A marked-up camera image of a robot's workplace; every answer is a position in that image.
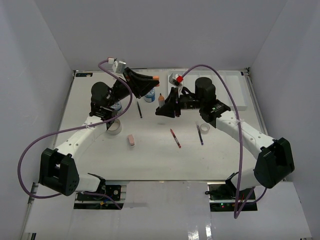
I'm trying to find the blue jar with label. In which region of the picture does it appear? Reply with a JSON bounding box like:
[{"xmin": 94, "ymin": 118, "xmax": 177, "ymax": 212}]
[{"xmin": 143, "ymin": 87, "xmax": 156, "ymax": 103}]

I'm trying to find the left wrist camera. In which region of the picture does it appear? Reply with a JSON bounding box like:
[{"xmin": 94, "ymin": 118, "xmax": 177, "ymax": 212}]
[{"xmin": 112, "ymin": 59, "xmax": 127, "ymax": 75}]

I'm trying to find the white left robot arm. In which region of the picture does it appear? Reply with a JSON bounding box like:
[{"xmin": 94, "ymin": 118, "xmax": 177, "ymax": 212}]
[{"xmin": 39, "ymin": 67, "xmax": 160, "ymax": 200}]

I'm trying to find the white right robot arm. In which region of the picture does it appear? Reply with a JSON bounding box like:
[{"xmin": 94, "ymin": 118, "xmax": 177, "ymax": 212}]
[{"xmin": 155, "ymin": 77, "xmax": 295, "ymax": 200}]

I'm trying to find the orange marker pen body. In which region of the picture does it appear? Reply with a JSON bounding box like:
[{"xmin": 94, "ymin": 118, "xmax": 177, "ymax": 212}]
[{"xmin": 158, "ymin": 93, "xmax": 165, "ymax": 108}]

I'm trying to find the red gel pen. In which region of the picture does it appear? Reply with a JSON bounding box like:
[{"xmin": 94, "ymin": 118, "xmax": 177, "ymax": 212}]
[{"xmin": 170, "ymin": 128, "xmax": 182, "ymax": 148}]

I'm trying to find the black gel pen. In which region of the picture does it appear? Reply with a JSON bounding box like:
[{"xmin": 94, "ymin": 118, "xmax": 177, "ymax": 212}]
[{"xmin": 136, "ymin": 101, "xmax": 143, "ymax": 119}]

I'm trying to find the blue gel pen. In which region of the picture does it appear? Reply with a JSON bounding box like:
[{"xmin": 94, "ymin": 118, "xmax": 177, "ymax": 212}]
[{"xmin": 195, "ymin": 121, "xmax": 204, "ymax": 146}]

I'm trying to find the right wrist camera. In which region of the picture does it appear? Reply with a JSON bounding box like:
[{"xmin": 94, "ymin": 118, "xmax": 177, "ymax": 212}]
[{"xmin": 168, "ymin": 73, "xmax": 184, "ymax": 88}]

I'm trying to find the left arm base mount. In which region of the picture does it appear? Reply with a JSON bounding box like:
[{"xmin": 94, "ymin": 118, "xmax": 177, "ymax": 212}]
[{"xmin": 73, "ymin": 173, "xmax": 127, "ymax": 210}]

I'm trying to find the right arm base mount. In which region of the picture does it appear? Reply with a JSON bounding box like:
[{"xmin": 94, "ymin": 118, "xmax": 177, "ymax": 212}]
[{"xmin": 204, "ymin": 172, "xmax": 258, "ymax": 212}]

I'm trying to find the large clear tape roll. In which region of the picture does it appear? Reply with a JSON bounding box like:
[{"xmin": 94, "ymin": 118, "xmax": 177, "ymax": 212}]
[{"xmin": 106, "ymin": 119, "xmax": 122, "ymax": 136}]

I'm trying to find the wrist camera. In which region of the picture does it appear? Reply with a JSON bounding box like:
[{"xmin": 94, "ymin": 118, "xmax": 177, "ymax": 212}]
[
  {"xmin": 168, "ymin": 73, "xmax": 184, "ymax": 88},
  {"xmin": 112, "ymin": 59, "xmax": 127, "ymax": 75}
]

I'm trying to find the white divided organizer tray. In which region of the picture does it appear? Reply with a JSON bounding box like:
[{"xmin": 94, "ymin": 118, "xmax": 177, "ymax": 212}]
[{"xmin": 182, "ymin": 70, "xmax": 248, "ymax": 111}]

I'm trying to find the orange marker cap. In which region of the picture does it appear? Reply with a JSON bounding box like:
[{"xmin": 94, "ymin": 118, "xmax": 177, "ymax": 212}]
[{"xmin": 152, "ymin": 76, "xmax": 160, "ymax": 81}]

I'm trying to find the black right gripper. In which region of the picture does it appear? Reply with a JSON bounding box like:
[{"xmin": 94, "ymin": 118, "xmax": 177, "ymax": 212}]
[{"xmin": 155, "ymin": 87, "xmax": 204, "ymax": 118}]

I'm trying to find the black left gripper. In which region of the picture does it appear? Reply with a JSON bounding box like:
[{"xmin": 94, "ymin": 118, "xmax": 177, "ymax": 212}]
[{"xmin": 107, "ymin": 67, "xmax": 160, "ymax": 108}]

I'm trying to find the pink correction tape dispenser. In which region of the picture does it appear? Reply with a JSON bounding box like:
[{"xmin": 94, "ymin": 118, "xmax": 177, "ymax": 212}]
[{"xmin": 127, "ymin": 134, "xmax": 135, "ymax": 147}]

